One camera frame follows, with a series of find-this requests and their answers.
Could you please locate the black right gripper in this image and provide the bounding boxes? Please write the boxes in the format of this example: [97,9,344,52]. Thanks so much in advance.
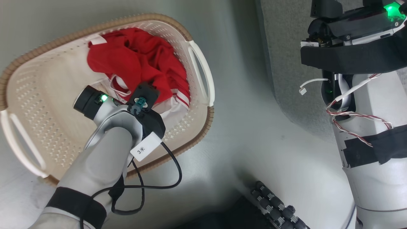
[307,0,407,45]

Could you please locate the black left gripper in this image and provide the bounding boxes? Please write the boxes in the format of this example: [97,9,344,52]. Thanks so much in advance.
[136,108,166,139]

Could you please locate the red and white garment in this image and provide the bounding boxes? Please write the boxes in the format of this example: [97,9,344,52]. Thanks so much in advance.
[87,27,191,112]

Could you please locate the grey fabric sofa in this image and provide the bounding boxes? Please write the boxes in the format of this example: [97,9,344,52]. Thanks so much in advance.
[254,0,407,143]

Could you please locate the white paper label tag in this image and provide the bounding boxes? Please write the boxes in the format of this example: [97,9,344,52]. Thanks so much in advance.
[130,132,162,162]

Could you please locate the cream plastic laundry basket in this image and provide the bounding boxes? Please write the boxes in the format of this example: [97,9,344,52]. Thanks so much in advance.
[0,13,215,186]

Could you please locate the black omni wheel with rollers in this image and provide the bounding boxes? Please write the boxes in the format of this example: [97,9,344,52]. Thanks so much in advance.
[251,180,311,229]

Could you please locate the thin black cable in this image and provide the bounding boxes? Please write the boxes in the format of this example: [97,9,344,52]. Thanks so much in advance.
[79,142,183,229]

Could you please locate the white cable with connector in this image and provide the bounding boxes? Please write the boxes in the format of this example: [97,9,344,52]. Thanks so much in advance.
[299,78,329,95]

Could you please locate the red white twisted wires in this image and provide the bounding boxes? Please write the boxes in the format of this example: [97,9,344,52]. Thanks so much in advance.
[326,73,394,147]

